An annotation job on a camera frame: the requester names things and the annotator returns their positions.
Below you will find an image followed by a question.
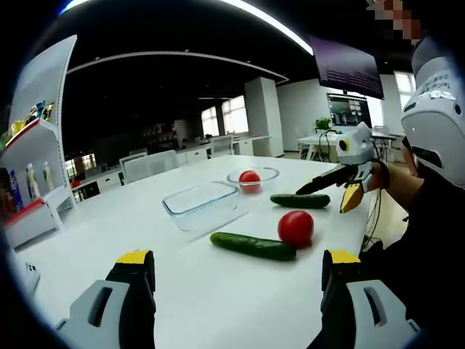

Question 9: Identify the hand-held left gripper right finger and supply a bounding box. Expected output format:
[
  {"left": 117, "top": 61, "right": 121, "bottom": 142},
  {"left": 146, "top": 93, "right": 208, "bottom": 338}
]
[{"left": 320, "top": 249, "right": 422, "bottom": 349}]

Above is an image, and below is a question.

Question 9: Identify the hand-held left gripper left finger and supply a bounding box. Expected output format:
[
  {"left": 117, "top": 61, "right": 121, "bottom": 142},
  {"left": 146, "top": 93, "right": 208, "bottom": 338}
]
[{"left": 54, "top": 249, "right": 157, "bottom": 349}]

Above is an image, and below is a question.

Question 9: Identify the green cucumber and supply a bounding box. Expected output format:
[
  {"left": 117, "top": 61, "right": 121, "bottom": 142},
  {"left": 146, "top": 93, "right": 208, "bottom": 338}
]
[
  {"left": 209, "top": 231, "right": 297, "bottom": 262},
  {"left": 270, "top": 193, "right": 331, "bottom": 209}
]

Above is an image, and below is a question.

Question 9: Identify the round glass storage container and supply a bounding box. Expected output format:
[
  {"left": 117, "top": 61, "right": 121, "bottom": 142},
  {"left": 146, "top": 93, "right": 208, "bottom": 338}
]
[{"left": 227, "top": 166, "right": 280, "bottom": 194}]

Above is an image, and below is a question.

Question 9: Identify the red tomato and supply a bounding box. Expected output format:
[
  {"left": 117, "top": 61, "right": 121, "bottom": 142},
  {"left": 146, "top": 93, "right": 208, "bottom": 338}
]
[
  {"left": 238, "top": 169, "right": 262, "bottom": 193},
  {"left": 277, "top": 210, "right": 315, "bottom": 249}
]

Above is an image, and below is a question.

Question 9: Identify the rectangular glass storage container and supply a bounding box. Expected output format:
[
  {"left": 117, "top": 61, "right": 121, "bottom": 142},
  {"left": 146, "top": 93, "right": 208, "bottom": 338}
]
[{"left": 161, "top": 180, "right": 240, "bottom": 232}]

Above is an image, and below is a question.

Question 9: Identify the person's right hand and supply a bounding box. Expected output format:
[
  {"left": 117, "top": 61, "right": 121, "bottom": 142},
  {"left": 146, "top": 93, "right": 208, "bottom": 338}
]
[{"left": 368, "top": 161, "right": 390, "bottom": 190}]

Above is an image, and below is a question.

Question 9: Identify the white office desk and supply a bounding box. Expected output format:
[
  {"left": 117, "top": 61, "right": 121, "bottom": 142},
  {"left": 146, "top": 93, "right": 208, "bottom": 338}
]
[{"left": 297, "top": 132, "right": 397, "bottom": 161}]

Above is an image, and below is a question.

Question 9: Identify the computer monitor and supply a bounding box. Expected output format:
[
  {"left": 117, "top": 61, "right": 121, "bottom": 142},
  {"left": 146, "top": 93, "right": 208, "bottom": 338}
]
[{"left": 325, "top": 92, "right": 373, "bottom": 128}]

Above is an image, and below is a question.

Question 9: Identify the green potted plant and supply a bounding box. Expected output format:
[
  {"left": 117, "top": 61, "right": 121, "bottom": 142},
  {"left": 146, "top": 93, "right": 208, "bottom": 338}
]
[{"left": 314, "top": 116, "right": 333, "bottom": 134}]

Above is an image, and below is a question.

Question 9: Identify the person in dark clothes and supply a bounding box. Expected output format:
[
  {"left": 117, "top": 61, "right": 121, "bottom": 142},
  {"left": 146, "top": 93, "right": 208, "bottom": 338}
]
[{"left": 357, "top": 170, "right": 465, "bottom": 349}]

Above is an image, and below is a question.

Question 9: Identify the large dark hanging screen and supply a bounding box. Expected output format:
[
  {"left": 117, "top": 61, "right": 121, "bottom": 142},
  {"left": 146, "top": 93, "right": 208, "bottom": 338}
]
[{"left": 308, "top": 34, "right": 385, "bottom": 100}]

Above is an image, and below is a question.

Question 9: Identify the white chair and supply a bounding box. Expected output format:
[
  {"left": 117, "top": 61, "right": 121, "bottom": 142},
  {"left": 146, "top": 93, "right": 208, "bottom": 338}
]
[
  {"left": 210, "top": 135, "right": 235, "bottom": 159},
  {"left": 118, "top": 152, "right": 150, "bottom": 185},
  {"left": 147, "top": 149, "right": 181, "bottom": 172}
]

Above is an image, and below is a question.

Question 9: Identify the window with blinds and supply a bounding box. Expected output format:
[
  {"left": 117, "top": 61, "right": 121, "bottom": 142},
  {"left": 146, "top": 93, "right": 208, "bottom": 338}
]
[{"left": 201, "top": 95, "right": 250, "bottom": 137}]

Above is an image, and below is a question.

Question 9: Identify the white table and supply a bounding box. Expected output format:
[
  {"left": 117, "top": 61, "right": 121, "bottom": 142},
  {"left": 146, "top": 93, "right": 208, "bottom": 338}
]
[{"left": 12, "top": 155, "right": 379, "bottom": 349}]

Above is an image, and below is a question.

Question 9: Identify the low white cabinet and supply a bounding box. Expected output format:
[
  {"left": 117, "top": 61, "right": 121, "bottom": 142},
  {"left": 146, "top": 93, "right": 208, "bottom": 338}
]
[{"left": 70, "top": 170, "right": 124, "bottom": 201}]

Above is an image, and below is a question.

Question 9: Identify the white bottle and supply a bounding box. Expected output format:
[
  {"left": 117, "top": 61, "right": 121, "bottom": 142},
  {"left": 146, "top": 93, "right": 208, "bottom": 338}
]
[
  {"left": 25, "top": 163, "right": 41, "bottom": 201},
  {"left": 42, "top": 161, "right": 56, "bottom": 192}
]

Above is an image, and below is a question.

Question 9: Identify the blue packet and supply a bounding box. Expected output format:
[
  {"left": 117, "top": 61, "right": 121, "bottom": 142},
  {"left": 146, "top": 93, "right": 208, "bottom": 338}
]
[{"left": 9, "top": 169, "right": 25, "bottom": 212}]

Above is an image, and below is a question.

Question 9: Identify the dark red box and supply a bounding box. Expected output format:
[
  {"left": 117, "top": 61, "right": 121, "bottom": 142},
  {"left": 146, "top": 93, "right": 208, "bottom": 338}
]
[{"left": 0, "top": 167, "right": 12, "bottom": 219}]

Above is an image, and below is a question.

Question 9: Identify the curved ceiling light strip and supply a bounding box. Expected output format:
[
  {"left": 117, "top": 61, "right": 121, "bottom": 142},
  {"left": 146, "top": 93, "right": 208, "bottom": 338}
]
[{"left": 217, "top": 0, "right": 315, "bottom": 56}]

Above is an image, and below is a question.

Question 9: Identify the white display shelf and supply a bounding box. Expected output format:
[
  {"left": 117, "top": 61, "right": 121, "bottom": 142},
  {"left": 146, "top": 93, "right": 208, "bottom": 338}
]
[{"left": 0, "top": 34, "right": 79, "bottom": 252}]

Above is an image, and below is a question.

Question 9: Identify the thin gripper cable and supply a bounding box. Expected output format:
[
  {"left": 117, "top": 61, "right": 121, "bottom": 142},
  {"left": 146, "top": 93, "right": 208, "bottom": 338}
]
[{"left": 365, "top": 187, "right": 384, "bottom": 252}]

